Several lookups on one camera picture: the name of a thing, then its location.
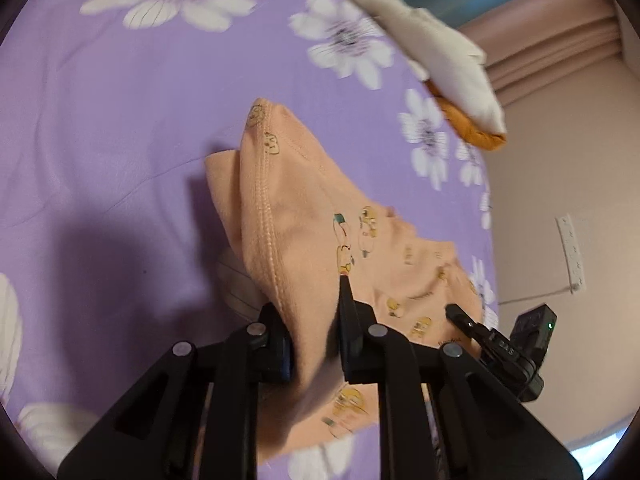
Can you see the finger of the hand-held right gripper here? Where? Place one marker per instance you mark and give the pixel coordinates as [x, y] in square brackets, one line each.
[462, 321]

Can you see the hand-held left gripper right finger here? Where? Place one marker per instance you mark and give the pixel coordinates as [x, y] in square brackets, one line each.
[346, 310]

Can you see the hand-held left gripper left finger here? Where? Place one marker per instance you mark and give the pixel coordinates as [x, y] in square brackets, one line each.
[282, 355]

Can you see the peach duck print garment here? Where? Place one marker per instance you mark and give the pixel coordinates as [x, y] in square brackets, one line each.
[300, 220]

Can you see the purple floral bed sheet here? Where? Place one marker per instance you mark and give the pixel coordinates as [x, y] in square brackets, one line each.
[115, 135]

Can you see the white plush toy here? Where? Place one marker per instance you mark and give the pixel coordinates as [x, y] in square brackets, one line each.
[435, 40]

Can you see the pink curtain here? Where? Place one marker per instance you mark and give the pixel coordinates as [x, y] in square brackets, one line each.
[550, 40]

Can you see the white wall power strip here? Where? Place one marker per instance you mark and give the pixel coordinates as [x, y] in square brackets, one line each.
[570, 252]

